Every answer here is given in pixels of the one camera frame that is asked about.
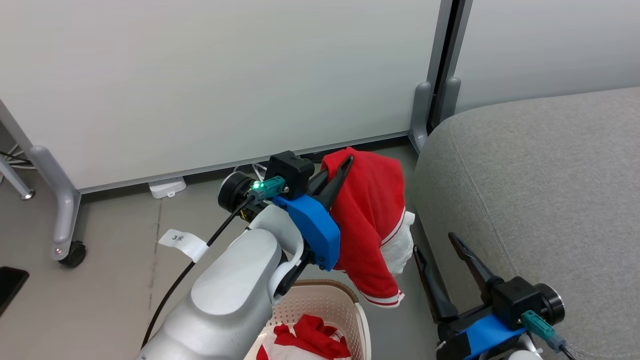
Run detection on narrow white partition panel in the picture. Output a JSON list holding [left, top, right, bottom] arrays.
[[452, 0, 640, 115]]

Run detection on teal left cable connector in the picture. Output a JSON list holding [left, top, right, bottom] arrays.
[[250, 175, 289, 202]]

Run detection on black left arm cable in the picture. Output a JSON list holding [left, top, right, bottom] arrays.
[[141, 194, 257, 349]]

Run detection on large white partition panel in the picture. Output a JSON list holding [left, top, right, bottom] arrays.
[[0, 0, 443, 194]]

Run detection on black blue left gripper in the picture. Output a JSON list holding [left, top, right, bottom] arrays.
[[218, 150, 354, 272]]

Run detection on flat black device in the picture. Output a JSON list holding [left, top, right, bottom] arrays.
[[0, 266, 30, 317]]

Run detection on red garment with white trim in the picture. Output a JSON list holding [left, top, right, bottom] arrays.
[[320, 146, 416, 308]]

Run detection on red and white clothing piece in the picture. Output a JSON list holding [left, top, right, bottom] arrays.
[[256, 314, 352, 360]]

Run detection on grey partition post with feet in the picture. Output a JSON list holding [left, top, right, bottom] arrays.
[[408, 0, 474, 154]]

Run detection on cream plastic laundry basket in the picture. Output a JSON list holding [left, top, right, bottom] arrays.
[[243, 279, 372, 360]]

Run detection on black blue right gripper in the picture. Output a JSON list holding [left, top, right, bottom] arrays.
[[412, 232, 567, 360]]

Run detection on teal right cable connector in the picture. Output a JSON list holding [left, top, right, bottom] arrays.
[[520, 309, 569, 354]]

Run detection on teal cable connector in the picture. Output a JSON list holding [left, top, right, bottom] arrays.
[[250, 175, 289, 202], [520, 309, 569, 354]]

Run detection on grey fabric sofa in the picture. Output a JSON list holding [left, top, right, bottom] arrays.
[[411, 86, 640, 360]]

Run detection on grey partition leg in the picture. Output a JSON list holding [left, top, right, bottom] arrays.
[[29, 145, 83, 262]]

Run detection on white power cable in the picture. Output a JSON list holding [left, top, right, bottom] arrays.
[[234, 161, 272, 184]]

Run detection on grey metal table leg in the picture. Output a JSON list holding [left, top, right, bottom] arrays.
[[0, 150, 36, 201]]

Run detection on white cable tag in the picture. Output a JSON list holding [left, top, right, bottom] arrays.
[[158, 229, 210, 263]]

